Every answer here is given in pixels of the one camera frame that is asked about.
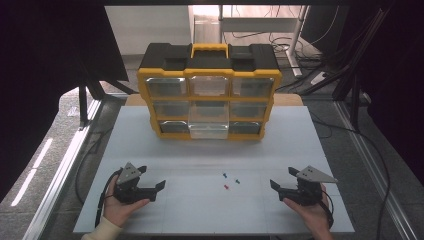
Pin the white power strip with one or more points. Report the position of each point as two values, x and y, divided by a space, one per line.
318 78

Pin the person's left hand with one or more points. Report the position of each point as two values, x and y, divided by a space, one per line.
116 210

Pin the black curtain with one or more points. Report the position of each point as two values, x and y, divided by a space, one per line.
396 83
40 66

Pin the white desk frame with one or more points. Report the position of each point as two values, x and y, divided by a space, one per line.
258 24

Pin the yellow black organizer box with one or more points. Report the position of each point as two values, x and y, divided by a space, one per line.
173 58

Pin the pulled-out clear organizer drawer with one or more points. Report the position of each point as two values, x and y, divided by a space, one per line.
208 130

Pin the aluminium floor rail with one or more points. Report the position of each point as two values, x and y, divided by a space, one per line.
370 166
63 170

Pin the black metal stand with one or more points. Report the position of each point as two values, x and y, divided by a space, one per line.
83 106

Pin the red pushpin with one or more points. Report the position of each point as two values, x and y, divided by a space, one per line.
226 187

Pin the black slanted stand bars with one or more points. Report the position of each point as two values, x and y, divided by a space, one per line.
350 60

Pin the white panel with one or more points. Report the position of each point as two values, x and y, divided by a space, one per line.
146 28

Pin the person's right hand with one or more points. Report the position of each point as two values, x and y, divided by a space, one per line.
315 218

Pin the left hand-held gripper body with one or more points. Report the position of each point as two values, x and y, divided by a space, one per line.
128 191

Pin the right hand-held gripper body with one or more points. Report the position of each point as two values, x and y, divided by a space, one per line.
306 193

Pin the set of closed clear drawers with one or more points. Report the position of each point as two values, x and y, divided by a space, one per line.
166 87

